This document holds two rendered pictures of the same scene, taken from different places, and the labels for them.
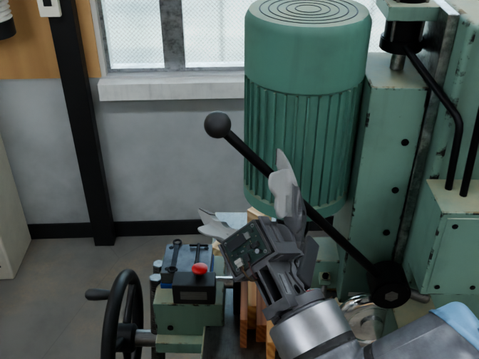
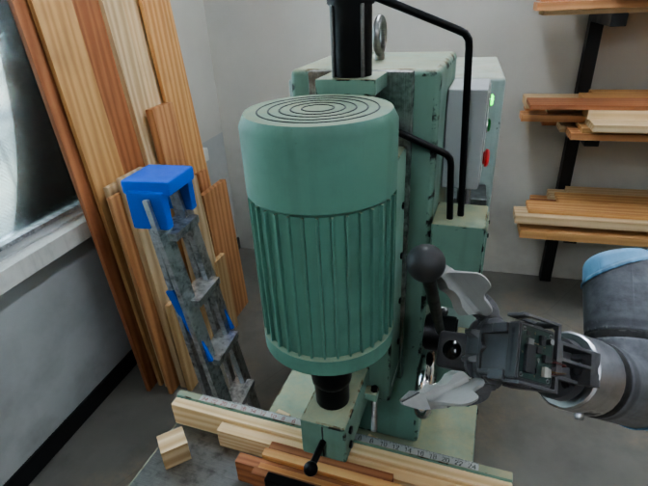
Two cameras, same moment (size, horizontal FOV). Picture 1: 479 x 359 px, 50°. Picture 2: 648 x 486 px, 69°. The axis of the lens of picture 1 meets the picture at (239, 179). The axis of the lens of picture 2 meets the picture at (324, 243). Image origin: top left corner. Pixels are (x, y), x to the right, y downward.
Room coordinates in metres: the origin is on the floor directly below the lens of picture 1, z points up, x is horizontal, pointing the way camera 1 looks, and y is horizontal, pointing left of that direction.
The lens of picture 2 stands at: (0.55, 0.40, 1.61)
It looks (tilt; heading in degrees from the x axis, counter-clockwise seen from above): 28 degrees down; 289
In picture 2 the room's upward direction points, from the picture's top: 3 degrees counter-clockwise
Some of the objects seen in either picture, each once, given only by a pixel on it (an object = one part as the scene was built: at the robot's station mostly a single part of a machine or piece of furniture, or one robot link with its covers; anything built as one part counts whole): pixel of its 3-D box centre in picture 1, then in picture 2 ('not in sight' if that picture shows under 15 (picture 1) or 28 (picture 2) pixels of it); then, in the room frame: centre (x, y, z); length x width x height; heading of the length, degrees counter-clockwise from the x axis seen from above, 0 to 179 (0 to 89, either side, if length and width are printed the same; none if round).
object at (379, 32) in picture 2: not in sight; (379, 37); (0.72, -0.38, 1.55); 0.06 x 0.02 x 0.07; 89
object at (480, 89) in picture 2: not in sight; (466, 133); (0.57, -0.41, 1.40); 0.10 x 0.06 x 0.16; 89
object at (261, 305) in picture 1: (260, 288); (303, 485); (0.76, -0.04, 0.92); 0.23 x 0.02 x 0.05; 179
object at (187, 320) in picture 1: (192, 293); not in sight; (0.76, 0.10, 0.91); 0.15 x 0.14 x 0.09; 179
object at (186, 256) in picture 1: (189, 270); not in sight; (0.75, 0.10, 0.99); 0.13 x 0.11 x 0.06; 179
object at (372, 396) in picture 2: (323, 291); (371, 408); (0.68, -0.15, 1.00); 0.02 x 0.02 x 0.10; 89
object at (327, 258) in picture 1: (300, 266); (338, 410); (0.72, -0.11, 1.03); 0.14 x 0.07 x 0.09; 89
